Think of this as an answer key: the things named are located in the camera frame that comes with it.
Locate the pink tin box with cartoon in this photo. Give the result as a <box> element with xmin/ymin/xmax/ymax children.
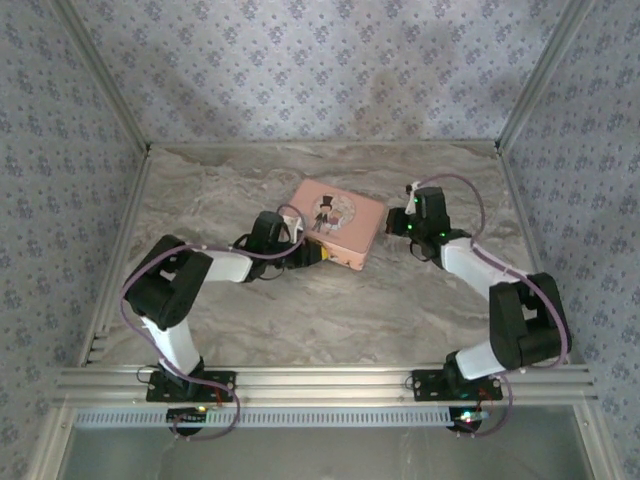
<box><xmin>277</xmin><ymin>178</ymin><xmax>387</xmax><ymax>274</ymax></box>

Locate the grey metal shelf panel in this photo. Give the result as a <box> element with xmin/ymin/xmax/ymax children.
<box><xmin>63</xmin><ymin>405</ymin><xmax>597</xmax><ymax>480</ymax></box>

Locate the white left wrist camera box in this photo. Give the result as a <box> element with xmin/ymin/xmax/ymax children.
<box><xmin>283</xmin><ymin>205</ymin><xmax>307</xmax><ymax>244</ymax></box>

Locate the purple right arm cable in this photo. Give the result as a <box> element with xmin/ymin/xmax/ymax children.
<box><xmin>409</xmin><ymin>172</ymin><xmax>573</xmax><ymax>439</ymax></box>

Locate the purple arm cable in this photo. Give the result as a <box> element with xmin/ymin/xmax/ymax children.
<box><xmin>409</xmin><ymin>172</ymin><xmax>573</xmax><ymax>439</ymax></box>
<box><xmin>118</xmin><ymin>204</ymin><xmax>307</xmax><ymax>442</ymax></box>

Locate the aluminium side frame rail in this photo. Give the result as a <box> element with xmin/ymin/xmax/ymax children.
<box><xmin>498</xmin><ymin>148</ymin><xmax>574</xmax><ymax>364</ymax></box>
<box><xmin>78</xmin><ymin>147</ymin><xmax>153</xmax><ymax>367</ymax></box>

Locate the aluminium back frame rail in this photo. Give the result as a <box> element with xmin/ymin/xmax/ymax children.
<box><xmin>148</xmin><ymin>140</ymin><xmax>501</xmax><ymax>149</ymax></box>

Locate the aluminium front frame rail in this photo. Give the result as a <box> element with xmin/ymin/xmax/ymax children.
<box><xmin>49</xmin><ymin>363</ymin><xmax>600</xmax><ymax>407</ymax></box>

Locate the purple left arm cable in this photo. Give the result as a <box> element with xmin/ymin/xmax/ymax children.
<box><xmin>118</xmin><ymin>204</ymin><xmax>307</xmax><ymax>442</ymax></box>

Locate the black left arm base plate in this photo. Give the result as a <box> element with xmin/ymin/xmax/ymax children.
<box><xmin>145</xmin><ymin>370</ymin><xmax>238</xmax><ymax>403</ymax></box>

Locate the grey slotted cable duct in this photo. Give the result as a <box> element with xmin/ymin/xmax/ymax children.
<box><xmin>73</xmin><ymin>406</ymin><xmax>494</xmax><ymax>430</ymax></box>

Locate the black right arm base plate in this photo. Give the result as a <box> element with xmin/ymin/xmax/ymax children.
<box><xmin>411</xmin><ymin>369</ymin><xmax>503</xmax><ymax>403</ymax></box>

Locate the aluminium frame upright post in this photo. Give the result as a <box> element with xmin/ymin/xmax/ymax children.
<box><xmin>493</xmin><ymin>0</ymin><xmax>597</xmax><ymax>152</ymax></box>
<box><xmin>49</xmin><ymin>0</ymin><xmax>153</xmax><ymax>154</ymax></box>

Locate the aluminium frame leg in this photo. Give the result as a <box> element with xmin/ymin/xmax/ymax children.
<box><xmin>573</xmin><ymin>403</ymin><xmax>625</xmax><ymax>480</ymax></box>
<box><xmin>28</xmin><ymin>404</ymin><xmax>77</xmax><ymax>480</ymax></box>

